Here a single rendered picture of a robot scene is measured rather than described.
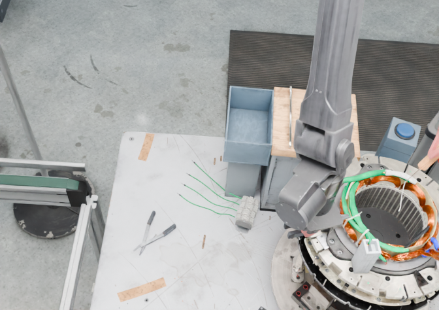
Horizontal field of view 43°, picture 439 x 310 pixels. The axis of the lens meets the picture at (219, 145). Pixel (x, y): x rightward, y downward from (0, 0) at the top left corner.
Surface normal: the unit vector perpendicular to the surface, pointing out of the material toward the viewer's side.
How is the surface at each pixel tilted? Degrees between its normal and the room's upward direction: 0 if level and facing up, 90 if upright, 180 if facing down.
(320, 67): 70
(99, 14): 0
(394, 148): 90
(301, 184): 19
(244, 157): 90
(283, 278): 0
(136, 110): 0
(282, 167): 90
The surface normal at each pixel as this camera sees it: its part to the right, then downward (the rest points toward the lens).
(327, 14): -0.66, 0.30
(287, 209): -0.64, 0.60
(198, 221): 0.05, -0.58
